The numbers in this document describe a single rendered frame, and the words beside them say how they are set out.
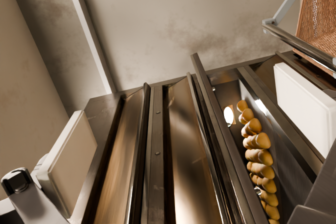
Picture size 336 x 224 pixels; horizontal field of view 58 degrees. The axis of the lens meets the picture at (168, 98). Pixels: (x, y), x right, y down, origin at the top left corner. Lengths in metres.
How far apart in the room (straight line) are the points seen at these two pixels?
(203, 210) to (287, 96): 0.73
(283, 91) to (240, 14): 3.59
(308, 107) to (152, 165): 0.99
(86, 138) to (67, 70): 3.81
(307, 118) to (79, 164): 0.13
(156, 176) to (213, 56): 2.91
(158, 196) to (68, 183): 0.83
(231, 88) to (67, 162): 1.73
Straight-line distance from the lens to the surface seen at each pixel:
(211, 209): 0.89
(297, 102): 0.18
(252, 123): 1.54
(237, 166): 0.80
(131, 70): 3.86
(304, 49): 0.84
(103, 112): 1.70
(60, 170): 0.17
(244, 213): 0.69
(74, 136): 0.19
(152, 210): 0.96
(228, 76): 1.84
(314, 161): 1.04
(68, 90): 4.12
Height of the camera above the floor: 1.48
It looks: 4 degrees up
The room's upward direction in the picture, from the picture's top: 103 degrees counter-clockwise
